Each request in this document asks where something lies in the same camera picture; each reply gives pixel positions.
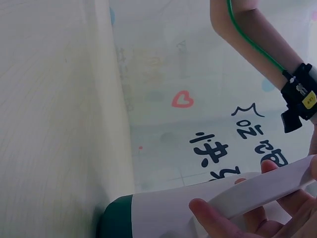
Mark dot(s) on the person's left forearm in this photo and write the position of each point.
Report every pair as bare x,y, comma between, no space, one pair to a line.
250,29

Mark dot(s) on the dark green rounded object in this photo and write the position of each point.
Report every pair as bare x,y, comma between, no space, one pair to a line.
116,218

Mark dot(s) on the person's left fingers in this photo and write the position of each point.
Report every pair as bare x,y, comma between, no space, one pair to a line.
314,169

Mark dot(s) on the person's left hand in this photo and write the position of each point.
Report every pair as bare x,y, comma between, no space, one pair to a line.
314,138

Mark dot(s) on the person's right thumb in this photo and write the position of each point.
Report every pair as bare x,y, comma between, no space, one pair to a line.
213,218

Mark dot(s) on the person's right fingers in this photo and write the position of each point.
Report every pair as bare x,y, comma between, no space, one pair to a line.
269,166

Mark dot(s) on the person's right hand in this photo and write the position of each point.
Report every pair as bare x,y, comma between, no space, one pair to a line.
284,223

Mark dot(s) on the white paper sheet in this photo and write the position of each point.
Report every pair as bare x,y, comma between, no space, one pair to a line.
163,213

